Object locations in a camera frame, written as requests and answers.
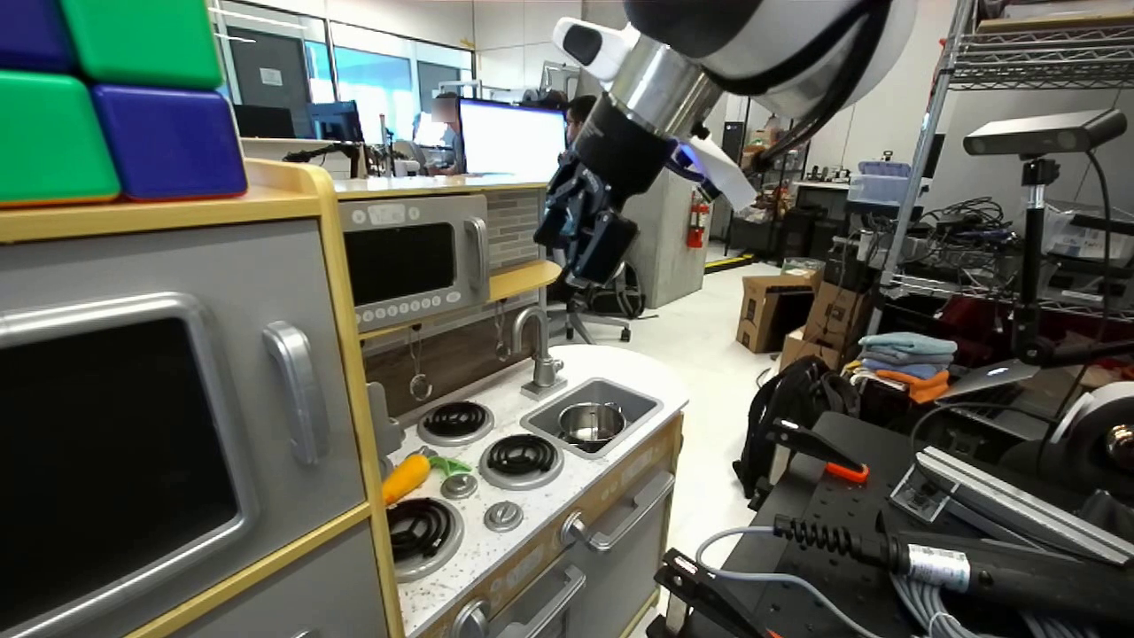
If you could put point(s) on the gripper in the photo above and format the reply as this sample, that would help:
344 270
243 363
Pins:
625 146

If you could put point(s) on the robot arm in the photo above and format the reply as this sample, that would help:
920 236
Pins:
797 44

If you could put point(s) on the toy kitchen tap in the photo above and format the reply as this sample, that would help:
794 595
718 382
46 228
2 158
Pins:
542 368

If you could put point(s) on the toy kitchen sink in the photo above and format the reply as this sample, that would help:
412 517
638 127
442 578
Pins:
633 406

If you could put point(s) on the steel pot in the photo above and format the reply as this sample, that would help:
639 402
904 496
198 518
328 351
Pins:
592 424

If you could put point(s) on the carrot plush toy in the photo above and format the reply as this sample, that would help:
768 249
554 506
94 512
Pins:
405 478

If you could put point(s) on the toy kitchen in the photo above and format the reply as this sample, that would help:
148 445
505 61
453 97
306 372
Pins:
266 372

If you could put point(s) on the blue toy block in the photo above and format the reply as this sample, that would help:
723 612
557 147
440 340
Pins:
168 142
31 31

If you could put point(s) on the green toy block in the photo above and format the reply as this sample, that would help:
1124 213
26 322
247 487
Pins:
53 137
142 40

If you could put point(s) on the office chair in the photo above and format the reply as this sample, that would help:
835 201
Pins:
611 301

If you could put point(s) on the person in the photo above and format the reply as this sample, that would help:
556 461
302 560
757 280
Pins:
450 137
580 115

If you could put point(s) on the monitor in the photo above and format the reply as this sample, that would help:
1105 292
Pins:
509 137

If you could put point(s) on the fire extinguisher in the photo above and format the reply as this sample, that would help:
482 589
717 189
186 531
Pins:
698 221

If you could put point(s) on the hanging metal utensil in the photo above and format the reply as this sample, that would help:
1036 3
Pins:
419 385
503 341

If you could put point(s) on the microwave door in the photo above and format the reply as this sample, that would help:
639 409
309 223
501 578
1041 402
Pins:
407 257

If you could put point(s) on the stack of cardboard boxes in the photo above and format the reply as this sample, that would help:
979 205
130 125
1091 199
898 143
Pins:
771 310

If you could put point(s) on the burner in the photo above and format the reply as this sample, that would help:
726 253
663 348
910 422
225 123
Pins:
521 459
455 422
421 532

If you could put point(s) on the black backpack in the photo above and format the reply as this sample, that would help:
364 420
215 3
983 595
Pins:
793 408

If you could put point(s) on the stove knob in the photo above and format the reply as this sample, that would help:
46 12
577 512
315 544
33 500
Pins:
459 486
503 517

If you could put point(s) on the clear plastic bin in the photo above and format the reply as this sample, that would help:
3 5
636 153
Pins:
886 184

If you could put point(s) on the black clamp orange tip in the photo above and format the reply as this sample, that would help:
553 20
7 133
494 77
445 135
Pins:
709 589
819 447

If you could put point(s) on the lower cabinet door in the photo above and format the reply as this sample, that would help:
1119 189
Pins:
633 567

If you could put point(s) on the stack of folded cloths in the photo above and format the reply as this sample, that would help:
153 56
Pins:
908 363

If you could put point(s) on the laptop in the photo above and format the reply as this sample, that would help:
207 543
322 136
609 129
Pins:
992 377

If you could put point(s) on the large grey oven door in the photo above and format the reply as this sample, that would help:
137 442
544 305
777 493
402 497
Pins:
133 461

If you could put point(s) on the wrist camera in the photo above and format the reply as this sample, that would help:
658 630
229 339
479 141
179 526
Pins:
722 173

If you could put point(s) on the camera on mount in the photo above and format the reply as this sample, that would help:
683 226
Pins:
1045 133

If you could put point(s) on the aluminium rail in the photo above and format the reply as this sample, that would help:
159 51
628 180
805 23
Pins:
1001 501

